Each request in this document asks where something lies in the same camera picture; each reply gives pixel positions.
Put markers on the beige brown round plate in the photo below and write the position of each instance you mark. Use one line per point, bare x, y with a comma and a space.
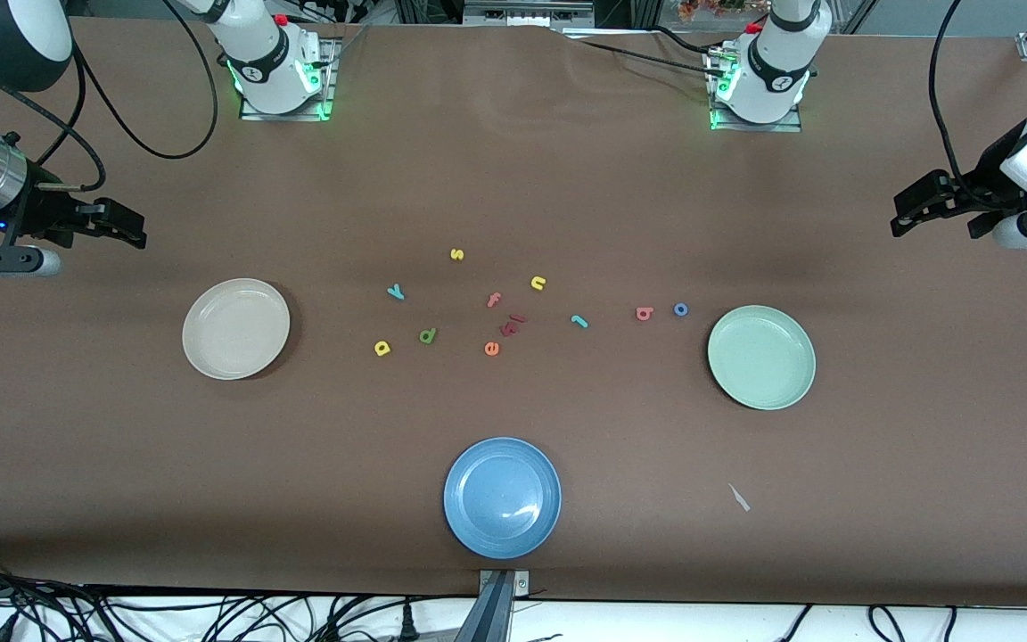
235, 328

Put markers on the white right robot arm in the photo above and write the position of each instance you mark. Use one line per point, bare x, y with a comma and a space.
273, 62

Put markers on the brown table cover sheet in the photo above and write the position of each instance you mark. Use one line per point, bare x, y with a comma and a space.
121, 464

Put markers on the grey metal camera post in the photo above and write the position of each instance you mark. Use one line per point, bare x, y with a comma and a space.
496, 611

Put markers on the black power plug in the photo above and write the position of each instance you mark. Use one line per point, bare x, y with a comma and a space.
407, 624

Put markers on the teal letter y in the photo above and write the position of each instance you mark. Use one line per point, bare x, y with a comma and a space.
396, 292

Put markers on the white paper scrap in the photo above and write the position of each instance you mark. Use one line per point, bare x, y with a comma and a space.
739, 497

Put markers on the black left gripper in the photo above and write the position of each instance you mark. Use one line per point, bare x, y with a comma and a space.
982, 186

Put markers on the green letter d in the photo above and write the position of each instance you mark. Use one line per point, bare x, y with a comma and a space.
427, 336

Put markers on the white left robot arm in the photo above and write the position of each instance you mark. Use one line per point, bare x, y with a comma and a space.
776, 71

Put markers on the silver frame rail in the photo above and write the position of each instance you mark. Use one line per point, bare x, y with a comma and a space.
527, 12

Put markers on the light green round plate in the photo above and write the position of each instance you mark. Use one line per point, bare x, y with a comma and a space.
761, 357

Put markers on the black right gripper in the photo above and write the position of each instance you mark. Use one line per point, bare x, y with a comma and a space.
43, 218

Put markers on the orange artificial flowers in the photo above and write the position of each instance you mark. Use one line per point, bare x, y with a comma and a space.
710, 7

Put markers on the blue round plate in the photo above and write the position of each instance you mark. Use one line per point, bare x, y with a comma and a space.
502, 497

